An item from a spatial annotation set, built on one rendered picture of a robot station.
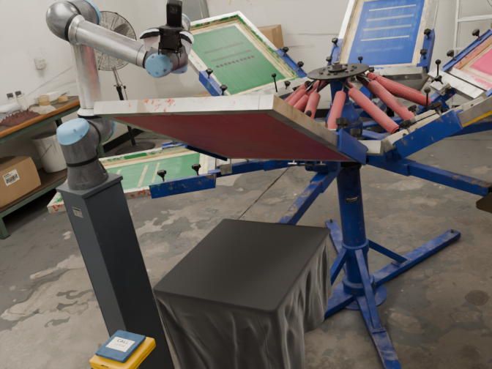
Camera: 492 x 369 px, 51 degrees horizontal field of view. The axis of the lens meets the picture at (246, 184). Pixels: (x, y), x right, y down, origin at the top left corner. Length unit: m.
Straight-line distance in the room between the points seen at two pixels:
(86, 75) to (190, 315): 0.94
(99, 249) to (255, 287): 0.70
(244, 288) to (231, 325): 0.12
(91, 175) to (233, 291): 0.71
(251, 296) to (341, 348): 1.27
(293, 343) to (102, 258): 0.80
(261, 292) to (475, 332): 1.54
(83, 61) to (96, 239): 0.66
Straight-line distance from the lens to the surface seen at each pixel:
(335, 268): 2.89
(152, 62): 1.70
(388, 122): 2.31
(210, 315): 1.64
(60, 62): 6.25
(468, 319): 2.97
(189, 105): 1.37
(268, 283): 1.61
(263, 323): 1.55
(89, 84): 2.02
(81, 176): 1.98
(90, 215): 1.98
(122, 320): 2.21
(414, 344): 2.80
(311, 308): 1.81
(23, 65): 5.93
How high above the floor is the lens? 1.85
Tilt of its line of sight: 23 degrees down
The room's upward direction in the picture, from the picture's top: 10 degrees counter-clockwise
